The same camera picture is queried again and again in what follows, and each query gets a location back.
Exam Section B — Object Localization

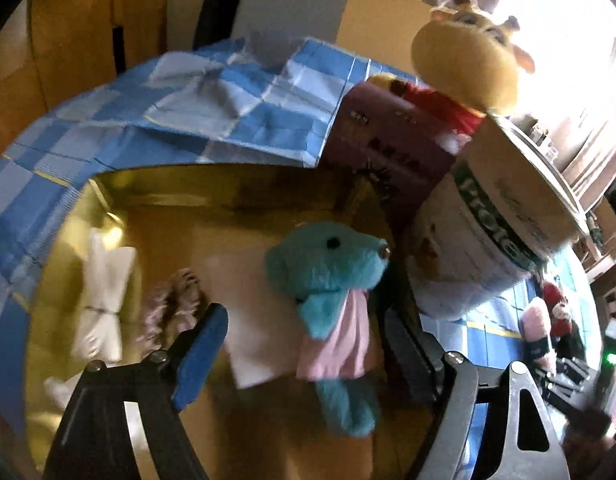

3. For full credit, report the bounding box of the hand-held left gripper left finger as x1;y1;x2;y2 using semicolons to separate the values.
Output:
42;303;229;480

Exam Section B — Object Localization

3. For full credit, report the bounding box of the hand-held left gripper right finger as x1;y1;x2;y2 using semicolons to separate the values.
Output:
383;307;571;480

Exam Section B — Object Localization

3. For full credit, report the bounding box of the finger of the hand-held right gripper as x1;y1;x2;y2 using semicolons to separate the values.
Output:
535;357;593;411

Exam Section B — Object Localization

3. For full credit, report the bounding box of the pink towel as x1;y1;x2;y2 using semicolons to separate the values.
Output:
522;296;558;371

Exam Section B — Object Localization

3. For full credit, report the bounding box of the doll with beaded braids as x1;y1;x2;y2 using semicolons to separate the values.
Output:
542;282;573;336

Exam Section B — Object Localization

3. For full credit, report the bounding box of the beige cloth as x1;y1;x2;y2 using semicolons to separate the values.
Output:
70;227;139;363

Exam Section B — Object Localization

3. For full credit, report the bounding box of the teal plush toy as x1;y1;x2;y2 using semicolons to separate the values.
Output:
264;222;391;436

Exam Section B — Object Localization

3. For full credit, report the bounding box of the gold metal box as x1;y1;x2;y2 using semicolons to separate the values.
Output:
25;162;439;480

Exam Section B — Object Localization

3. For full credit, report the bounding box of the white tin can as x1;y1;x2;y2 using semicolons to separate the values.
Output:
405;112;591;321

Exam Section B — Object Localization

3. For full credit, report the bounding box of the maroon cardboard box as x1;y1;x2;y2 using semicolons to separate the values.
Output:
320;82;471;221

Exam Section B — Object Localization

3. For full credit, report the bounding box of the blue plaid bedsheet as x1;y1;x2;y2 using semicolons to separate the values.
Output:
0;35;603;466

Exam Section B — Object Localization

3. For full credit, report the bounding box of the yellow plush toy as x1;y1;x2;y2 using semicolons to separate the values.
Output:
368;0;536;141

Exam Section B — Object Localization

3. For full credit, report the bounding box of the window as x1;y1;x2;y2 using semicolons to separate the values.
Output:
492;0;616;126

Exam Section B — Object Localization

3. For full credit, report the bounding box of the wooden wardrobe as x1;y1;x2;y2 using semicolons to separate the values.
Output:
0;0;173;161

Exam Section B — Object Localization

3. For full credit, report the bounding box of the black rolled mat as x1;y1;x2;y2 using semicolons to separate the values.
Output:
194;0;249;51

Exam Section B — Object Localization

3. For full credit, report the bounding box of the grey yellow blue headboard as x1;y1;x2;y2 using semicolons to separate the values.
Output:
233;0;439;66

